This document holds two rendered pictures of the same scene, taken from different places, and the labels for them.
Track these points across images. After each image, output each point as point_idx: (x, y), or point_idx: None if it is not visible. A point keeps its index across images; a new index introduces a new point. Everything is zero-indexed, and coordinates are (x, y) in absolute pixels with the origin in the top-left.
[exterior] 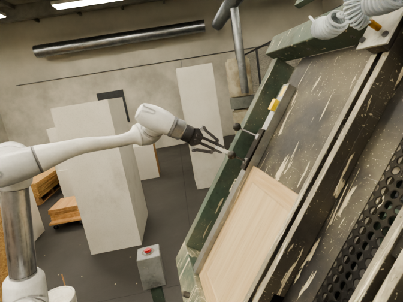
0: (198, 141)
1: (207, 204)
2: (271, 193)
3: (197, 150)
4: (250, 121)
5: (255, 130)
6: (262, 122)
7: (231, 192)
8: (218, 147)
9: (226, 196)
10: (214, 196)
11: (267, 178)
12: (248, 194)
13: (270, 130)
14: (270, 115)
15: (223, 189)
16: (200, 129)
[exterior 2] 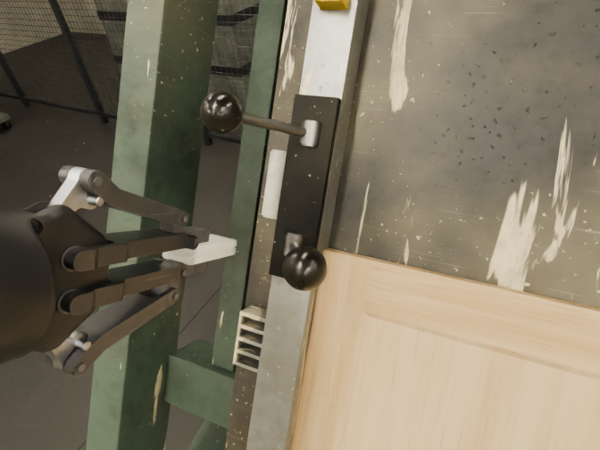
0: (95, 292)
1: (123, 428)
2: (550, 354)
3: (107, 344)
4: (170, 70)
5: (189, 102)
6: (200, 65)
7: (267, 374)
8: (195, 250)
9: (167, 355)
10: (136, 386)
11: (477, 296)
12: (371, 362)
13: (348, 95)
14: (327, 33)
15: (155, 343)
16: (72, 207)
